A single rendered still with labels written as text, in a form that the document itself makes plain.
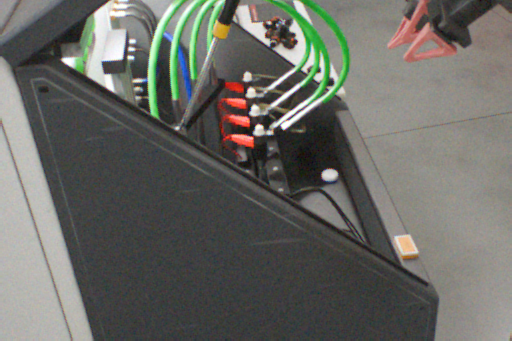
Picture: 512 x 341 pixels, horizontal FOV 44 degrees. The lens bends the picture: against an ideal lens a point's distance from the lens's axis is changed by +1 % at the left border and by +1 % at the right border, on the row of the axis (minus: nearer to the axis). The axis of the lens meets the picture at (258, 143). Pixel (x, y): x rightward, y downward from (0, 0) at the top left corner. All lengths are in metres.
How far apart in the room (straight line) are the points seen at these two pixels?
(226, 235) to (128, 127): 0.23
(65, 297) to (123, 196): 0.21
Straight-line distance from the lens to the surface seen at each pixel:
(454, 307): 2.46
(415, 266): 1.20
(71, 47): 0.89
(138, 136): 0.85
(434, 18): 1.03
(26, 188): 0.92
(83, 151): 0.87
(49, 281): 1.03
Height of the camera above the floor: 1.77
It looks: 33 degrees down
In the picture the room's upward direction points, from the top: 4 degrees counter-clockwise
